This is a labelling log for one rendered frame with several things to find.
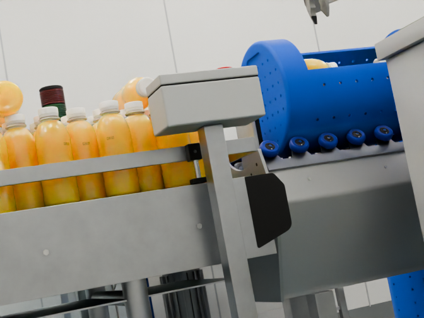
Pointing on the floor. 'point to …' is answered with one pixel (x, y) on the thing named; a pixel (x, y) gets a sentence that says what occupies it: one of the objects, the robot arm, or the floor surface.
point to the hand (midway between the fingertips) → (318, 16)
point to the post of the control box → (227, 222)
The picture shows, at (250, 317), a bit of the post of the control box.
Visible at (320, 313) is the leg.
